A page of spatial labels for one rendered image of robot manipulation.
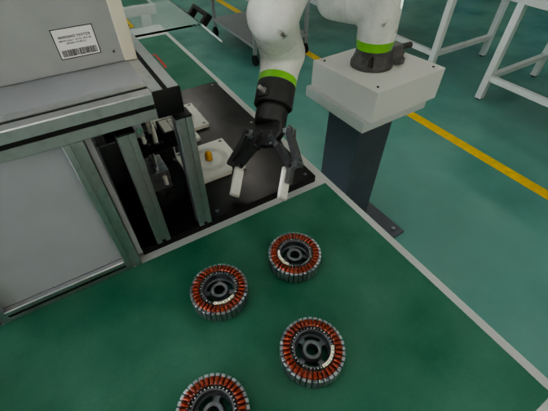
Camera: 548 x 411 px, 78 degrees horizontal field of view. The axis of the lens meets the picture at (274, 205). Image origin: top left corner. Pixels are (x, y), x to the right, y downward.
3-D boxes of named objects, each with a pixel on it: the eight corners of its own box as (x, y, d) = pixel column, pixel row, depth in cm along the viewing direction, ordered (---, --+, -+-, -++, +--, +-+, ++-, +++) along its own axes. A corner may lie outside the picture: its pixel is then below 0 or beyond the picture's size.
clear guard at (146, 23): (190, 18, 109) (187, -3, 105) (223, 42, 95) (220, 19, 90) (82, 37, 97) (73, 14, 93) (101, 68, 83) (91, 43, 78)
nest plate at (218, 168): (222, 141, 102) (222, 137, 101) (245, 168, 93) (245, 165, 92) (174, 156, 97) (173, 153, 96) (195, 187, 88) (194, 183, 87)
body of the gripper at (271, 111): (249, 103, 80) (241, 141, 78) (279, 99, 75) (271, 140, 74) (267, 117, 86) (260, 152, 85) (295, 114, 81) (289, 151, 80)
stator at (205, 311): (186, 284, 70) (182, 274, 68) (236, 265, 74) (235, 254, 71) (201, 332, 63) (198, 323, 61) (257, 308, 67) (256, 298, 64)
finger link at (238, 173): (236, 165, 81) (234, 165, 81) (231, 195, 80) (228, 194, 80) (244, 170, 83) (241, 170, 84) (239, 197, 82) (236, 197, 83)
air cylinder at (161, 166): (163, 170, 93) (158, 153, 89) (173, 185, 88) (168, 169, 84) (145, 175, 91) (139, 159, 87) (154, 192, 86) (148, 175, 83)
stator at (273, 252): (301, 234, 80) (302, 223, 77) (329, 269, 73) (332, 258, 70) (258, 254, 76) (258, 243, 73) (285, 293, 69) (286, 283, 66)
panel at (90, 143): (84, 114, 113) (39, 15, 91) (143, 252, 73) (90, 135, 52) (80, 115, 112) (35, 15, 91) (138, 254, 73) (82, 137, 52)
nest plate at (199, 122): (191, 105, 116) (191, 102, 116) (209, 126, 108) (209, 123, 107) (148, 117, 111) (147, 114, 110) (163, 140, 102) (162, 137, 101)
